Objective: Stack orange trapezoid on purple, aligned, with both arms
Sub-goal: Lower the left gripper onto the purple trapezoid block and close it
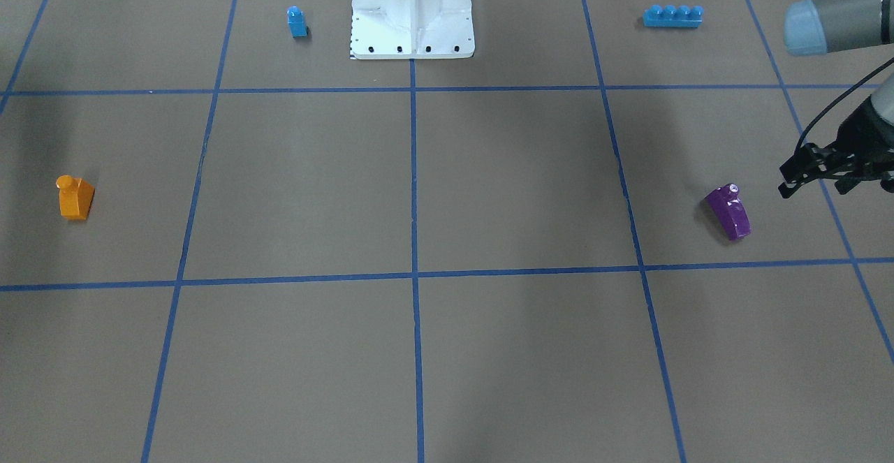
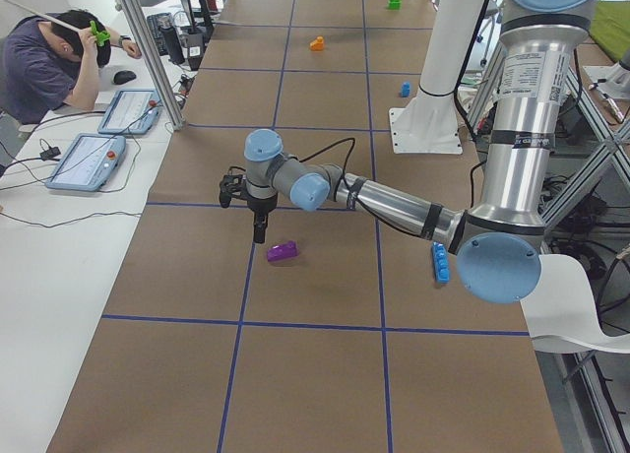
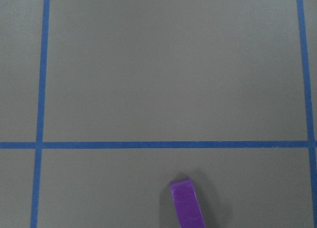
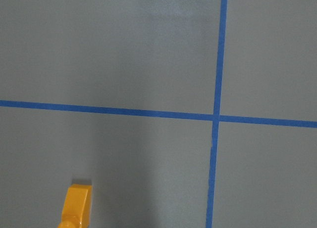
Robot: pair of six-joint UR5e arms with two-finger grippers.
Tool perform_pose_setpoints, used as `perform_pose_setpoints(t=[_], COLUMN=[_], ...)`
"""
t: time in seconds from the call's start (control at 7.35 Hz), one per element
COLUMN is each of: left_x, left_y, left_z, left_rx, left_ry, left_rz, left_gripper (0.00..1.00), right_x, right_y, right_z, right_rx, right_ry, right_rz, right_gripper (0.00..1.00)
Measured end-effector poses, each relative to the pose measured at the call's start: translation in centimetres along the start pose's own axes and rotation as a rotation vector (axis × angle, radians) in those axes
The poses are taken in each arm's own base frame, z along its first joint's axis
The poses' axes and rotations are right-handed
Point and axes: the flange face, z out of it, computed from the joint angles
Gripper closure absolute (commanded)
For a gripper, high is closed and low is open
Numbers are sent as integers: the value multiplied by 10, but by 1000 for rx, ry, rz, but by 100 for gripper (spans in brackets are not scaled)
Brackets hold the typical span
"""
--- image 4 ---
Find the orange trapezoid block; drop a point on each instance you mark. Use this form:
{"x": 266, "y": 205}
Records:
{"x": 76, "y": 210}

